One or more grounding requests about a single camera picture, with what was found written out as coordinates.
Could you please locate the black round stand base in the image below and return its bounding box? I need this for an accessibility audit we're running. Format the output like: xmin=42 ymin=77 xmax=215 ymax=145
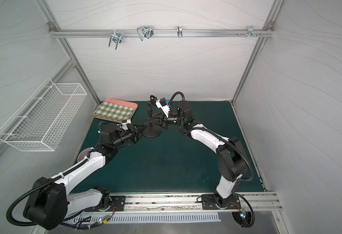
xmin=142 ymin=127 xmax=162 ymax=138

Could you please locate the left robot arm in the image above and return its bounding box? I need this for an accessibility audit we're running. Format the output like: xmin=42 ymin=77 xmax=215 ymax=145
xmin=6 ymin=121 xmax=146 ymax=230

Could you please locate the metal double hook clamp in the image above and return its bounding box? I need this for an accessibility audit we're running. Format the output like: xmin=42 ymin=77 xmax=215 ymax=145
xmin=136 ymin=25 xmax=154 ymax=41

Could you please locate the metal U-bolt clamp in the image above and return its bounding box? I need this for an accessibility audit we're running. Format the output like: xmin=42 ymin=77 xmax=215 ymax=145
xmin=108 ymin=31 xmax=122 ymax=50

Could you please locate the white wire basket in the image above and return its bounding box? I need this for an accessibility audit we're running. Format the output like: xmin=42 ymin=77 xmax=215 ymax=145
xmin=0 ymin=78 xmax=87 ymax=152

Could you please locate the small metal bracket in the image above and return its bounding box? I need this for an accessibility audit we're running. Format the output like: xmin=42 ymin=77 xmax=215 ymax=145
xmin=176 ymin=26 xmax=183 ymax=38

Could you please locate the white slotted cable duct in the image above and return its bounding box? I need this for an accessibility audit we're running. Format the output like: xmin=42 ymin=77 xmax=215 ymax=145
xmin=71 ymin=212 xmax=222 ymax=225

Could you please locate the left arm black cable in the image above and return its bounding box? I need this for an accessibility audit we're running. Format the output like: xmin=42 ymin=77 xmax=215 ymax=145
xmin=59 ymin=201 xmax=116 ymax=231

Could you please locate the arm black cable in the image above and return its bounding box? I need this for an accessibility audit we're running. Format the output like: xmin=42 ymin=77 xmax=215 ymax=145
xmin=59 ymin=201 xmax=116 ymax=231
xmin=231 ymin=193 xmax=256 ymax=228

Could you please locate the horizontal aluminium top rail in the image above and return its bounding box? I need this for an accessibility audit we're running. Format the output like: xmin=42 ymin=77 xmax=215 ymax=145
xmin=49 ymin=28 xmax=275 ymax=38

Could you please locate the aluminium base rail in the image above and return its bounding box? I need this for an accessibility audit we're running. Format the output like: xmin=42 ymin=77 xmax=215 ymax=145
xmin=42 ymin=191 xmax=283 ymax=215

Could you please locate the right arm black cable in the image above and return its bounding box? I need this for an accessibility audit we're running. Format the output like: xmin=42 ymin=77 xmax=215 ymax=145
xmin=231 ymin=193 xmax=256 ymax=228

